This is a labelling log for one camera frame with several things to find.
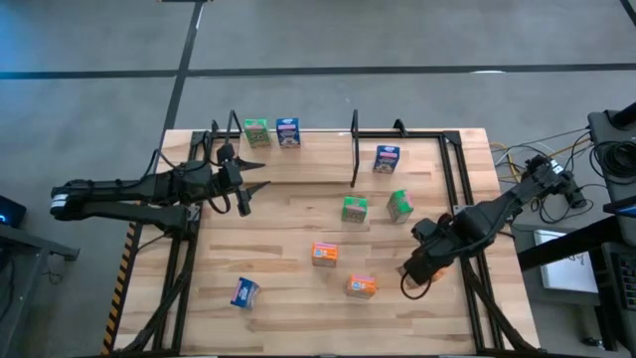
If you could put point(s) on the white paper sheet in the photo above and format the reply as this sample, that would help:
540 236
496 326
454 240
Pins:
566 273

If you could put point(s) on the black monitor pole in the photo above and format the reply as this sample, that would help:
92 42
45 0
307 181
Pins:
626 115

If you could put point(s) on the grey metal stand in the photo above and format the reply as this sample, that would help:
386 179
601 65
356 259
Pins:
35 241

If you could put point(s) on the black caster wheel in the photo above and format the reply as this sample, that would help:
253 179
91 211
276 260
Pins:
592 343

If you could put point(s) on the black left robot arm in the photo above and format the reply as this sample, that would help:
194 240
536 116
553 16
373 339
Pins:
99 194

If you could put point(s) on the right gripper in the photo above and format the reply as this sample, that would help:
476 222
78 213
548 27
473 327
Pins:
427 253

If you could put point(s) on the black aluminium rig frame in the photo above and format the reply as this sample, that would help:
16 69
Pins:
449 164

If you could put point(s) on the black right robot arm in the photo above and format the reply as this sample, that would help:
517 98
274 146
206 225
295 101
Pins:
497 214

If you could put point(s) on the green Apple Jacks cereal box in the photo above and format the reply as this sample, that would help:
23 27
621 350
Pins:
257 134
400 206
354 210

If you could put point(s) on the blue Frosted Flakes cereal box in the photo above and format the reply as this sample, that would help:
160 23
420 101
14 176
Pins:
386 159
245 293
288 133

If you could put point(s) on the small silver mounting bracket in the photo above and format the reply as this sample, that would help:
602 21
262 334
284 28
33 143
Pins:
459 211

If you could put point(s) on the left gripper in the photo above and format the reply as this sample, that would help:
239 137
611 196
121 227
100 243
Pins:
231 179

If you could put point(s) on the black device with blue light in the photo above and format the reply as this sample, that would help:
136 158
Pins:
10 211

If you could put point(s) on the black metal shelf bracket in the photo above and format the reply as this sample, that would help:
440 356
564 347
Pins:
232 115
354 149

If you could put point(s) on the black power adapter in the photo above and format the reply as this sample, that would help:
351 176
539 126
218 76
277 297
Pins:
576 198

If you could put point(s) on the yellow black hazard tape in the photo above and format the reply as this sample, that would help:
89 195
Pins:
119 288

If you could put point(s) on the black computer monitor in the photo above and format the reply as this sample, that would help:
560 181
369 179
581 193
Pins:
561 246

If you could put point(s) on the black computer keyboard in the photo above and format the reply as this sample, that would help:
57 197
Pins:
627 281

